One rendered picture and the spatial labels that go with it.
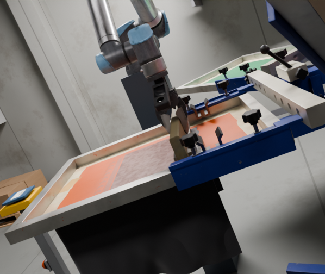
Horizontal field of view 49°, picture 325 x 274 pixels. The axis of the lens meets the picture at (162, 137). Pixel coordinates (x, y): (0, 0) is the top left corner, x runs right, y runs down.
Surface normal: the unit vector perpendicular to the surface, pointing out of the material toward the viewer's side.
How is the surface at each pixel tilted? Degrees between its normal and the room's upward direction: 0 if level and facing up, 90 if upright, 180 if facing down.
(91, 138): 90
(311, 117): 90
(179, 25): 90
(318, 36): 148
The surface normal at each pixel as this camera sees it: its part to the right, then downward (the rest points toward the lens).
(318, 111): -0.04, 0.28
